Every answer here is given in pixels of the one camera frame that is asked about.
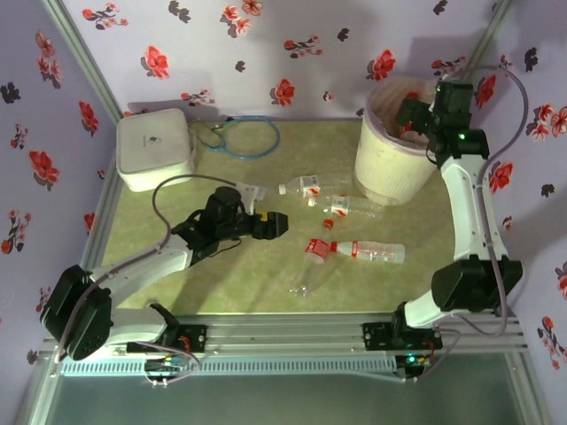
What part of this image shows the translucent bin liner bag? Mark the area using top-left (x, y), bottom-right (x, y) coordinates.
top-left (363, 75), bottom-right (439, 155)

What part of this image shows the clear bottle white-red label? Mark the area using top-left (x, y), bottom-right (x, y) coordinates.
top-left (307, 192), bottom-right (384, 220)
top-left (277, 174), bottom-right (355, 199)

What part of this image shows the white round waste bin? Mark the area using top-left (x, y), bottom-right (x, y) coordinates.
top-left (353, 74), bottom-right (444, 205)

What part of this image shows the white bottle red cap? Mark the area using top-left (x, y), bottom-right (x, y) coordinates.
top-left (330, 238), bottom-right (406, 266)

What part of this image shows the blue stethoscope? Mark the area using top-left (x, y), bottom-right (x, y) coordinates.
top-left (190, 115), bottom-right (281, 160)

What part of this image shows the white square lidded box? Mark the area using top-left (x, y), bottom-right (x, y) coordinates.
top-left (115, 108), bottom-right (196, 192)

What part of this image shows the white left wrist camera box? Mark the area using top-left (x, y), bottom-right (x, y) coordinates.
top-left (233, 182), bottom-right (268, 212)

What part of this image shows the grey left arm cable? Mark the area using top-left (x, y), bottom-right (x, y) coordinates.
top-left (52, 174), bottom-right (238, 364)

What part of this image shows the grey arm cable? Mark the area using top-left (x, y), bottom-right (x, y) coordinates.
top-left (52, 174), bottom-right (238, 364)
top-left (458, 65), bottom-right (529, 336)

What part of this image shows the grey right arm cable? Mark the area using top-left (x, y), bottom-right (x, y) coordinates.
top-left (458, 65), bottom-right (529, 336)

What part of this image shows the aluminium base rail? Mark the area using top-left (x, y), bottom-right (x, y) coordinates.
top-left (43, 313), bottom-right (531, 355)

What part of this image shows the aluminium frame post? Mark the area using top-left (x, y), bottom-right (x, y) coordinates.
top-left (464, 0), bottom-right (519, 76)
top-left (42, 0), bottom-right (123, 123)

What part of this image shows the aluminium side rail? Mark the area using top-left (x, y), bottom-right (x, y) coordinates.
top-left (48, 170), bottom-right (121, 327)

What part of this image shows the white slotted cable duct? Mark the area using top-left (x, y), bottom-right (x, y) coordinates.
top-left (59, 356), bottom-right (398, 378)

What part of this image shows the left base cable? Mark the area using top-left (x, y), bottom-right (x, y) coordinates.
top-left (141, 329), bottom-right (203, 389)

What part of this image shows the base cable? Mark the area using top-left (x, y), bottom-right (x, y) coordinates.
top-left (141, 329), bottom-right (203, 389)
top-left (400, 325), bottom-right (461, 384)

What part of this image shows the right base cable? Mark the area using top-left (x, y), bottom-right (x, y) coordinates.
top-left (400, 325), bottom-right (461, 384)

